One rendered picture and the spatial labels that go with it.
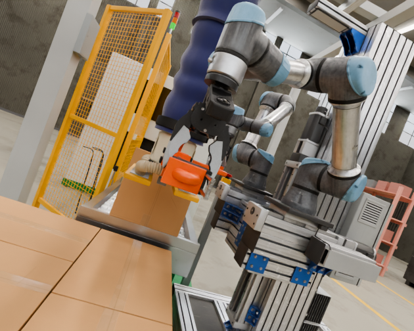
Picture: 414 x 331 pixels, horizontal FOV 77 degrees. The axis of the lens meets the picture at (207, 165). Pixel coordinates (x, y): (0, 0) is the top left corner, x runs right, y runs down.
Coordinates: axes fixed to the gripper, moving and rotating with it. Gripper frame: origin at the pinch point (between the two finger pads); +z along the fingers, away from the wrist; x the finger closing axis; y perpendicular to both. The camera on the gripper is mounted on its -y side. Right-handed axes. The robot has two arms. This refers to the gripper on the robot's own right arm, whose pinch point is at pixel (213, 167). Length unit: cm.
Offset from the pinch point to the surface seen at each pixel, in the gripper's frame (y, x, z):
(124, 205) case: -5, -38, 38
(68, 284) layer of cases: 53, -44, 52
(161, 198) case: -5.8, -20.1, 27.4
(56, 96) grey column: -77, -116, -5
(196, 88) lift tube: 41, -27, -27
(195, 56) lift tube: 39, -32, -38
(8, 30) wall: -878, -628, -153
